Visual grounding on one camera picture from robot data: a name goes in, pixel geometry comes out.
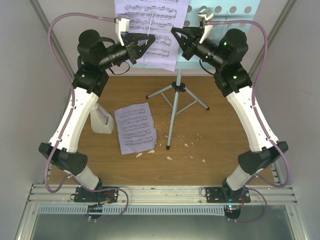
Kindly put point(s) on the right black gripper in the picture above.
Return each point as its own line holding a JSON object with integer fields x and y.
{"x": 188, "y": 45}

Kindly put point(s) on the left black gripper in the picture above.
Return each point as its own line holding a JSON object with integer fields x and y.
{"x": 133, "y": 49}

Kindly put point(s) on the sheet music page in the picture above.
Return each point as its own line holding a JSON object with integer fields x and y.
{"x": 155, "y": 17}
{"x": 136, "y": 129}

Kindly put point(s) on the light blue music stand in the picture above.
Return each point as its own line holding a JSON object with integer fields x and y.
{"x": 191, "y": 20}

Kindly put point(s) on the white metronome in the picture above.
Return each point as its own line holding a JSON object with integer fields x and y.
{"x": 94, "y": 119}

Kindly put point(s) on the clear metronome cover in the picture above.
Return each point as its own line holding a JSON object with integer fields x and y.
{"x": 106, "y": 121}

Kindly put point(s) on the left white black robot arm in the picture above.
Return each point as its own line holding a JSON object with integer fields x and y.
{"x": 96, "y": 55}

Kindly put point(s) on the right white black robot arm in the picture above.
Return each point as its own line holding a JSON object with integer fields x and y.
{"x": 236, "y": 86}

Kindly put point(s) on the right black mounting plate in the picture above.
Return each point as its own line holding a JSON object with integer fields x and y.
{"x": 223, "y": 194}

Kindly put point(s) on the black mounting plate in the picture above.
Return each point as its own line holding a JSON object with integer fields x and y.
{"x": 82, "y": 195}
{"x": 223, "y": 194}

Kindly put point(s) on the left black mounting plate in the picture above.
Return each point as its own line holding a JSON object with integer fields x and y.
{"x": 82, "y": 195}

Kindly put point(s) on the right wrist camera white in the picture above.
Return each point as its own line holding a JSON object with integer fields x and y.
{"x": 204, "y": 17}

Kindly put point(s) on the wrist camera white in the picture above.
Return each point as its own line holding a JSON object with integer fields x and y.
{"x": 204, "y": 17}
{"x": 122, "y": 24}

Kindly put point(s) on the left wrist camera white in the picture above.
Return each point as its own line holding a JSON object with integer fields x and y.
{"x": 122, "y": 24}

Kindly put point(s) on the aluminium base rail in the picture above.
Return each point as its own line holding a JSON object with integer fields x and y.
{"x": 166, "y": 195}

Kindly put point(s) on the grey cable duct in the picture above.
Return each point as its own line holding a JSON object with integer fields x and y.
{"x": 135, "y": 210}

